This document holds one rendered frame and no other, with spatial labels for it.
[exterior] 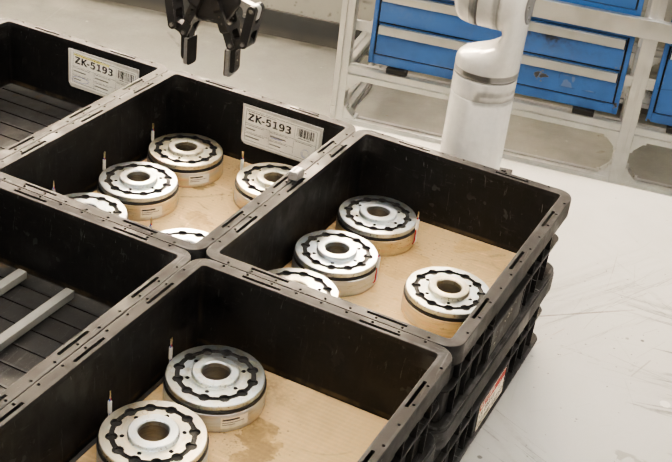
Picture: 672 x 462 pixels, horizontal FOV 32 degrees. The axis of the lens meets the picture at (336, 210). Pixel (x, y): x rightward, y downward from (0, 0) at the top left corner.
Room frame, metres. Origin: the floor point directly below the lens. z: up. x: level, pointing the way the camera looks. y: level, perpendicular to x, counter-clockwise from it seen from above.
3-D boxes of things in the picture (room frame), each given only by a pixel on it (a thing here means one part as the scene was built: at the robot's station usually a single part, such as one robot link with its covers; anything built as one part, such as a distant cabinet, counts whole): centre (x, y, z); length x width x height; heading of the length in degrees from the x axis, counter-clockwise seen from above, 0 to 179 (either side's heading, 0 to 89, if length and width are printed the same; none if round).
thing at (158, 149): (1.42, 0.21, 0.86); 0.10 x 0.10 x 0.01
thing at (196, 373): (0.94, 0.10, 0.86); 0.05 x 0.05 x 0.01
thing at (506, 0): (1.56, -0.19, 1.05); 0.09 x 0.09 x 0.17; 71
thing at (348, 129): (1.30, 0.20, 0.92); 0.40 x 0.30 x 0.02; 157
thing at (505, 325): (1.18, -0.08, 0.87); 0.40 x 0.30 x 0.11; 157
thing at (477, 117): (1.57, -0.19, 0.89); 0.09 x 0.09 x 0.17; 76
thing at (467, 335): (1.18, -0.08, 0.92); 0.40 x 0.30 x 0.02; 157
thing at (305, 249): (1.20, -0.01, 0.86); 0.10 x 0.10 x 0.01
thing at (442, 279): (1.15, -0.14, 0.86); 0.05 x 0.05 x 0.01
